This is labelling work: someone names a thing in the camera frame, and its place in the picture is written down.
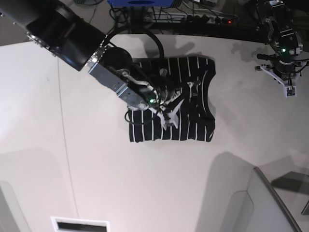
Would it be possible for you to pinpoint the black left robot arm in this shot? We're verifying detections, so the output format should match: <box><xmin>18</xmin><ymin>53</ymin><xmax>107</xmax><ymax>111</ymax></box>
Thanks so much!
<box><xmin>256</xmin><ymin>0</ymin><xmax>303</xmax><ymax>81</ymax></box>

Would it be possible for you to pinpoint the blue box on stand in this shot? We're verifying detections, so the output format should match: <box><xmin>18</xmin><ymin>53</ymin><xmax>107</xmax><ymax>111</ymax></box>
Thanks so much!
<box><xmin>107</xmin><ymin>0</ymin><xmax>173</xmax><ymax>7</ymax></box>

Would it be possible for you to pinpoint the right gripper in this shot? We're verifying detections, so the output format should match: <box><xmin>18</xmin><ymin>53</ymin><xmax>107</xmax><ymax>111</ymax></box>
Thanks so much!
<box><xmin>149</xmin><ymin>70</ymin><xmax>186</xmax><ymax>106</ymax></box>

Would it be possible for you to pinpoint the grey monitor edge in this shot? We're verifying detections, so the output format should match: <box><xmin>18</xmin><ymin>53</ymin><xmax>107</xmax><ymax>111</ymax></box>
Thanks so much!
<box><xmin>247</xmin><ymin>167</ymin><xmax>309</xmax><ymax>232</ymax></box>

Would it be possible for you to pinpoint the black table leg post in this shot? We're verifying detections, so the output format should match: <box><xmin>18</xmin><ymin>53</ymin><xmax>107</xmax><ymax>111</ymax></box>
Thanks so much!
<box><xmin>129</xmin><ymin>6</ymin><xmax>146</xmax><ymax>34</ymax></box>

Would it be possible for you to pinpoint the navy white striped t-shirt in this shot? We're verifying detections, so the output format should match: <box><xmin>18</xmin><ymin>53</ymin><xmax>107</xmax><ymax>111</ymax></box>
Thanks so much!
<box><xmin>126</xmin><ymin>56</ymin><xmax>216</xmax><ymax>143</ymax></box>

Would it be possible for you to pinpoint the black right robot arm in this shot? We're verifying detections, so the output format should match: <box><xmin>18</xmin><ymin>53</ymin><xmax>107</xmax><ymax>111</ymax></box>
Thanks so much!
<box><xmin>0</xmin><ymin>0</ymin><xmax>184</xmax><ymax>114</ymax></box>

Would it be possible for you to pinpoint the black power strip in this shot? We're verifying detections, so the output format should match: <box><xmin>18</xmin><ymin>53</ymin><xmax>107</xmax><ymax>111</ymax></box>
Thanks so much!
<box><xmin>144</xmin><ymin>12</ymin><xmax>233</xmax><ymax>25</ymax></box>

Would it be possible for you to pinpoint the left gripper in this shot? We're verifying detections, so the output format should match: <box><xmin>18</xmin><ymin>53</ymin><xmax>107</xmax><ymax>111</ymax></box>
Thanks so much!
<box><xmin>272</xmin><ymin>60</ymin><xmax>301</xmax><ymax>79</ymax></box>

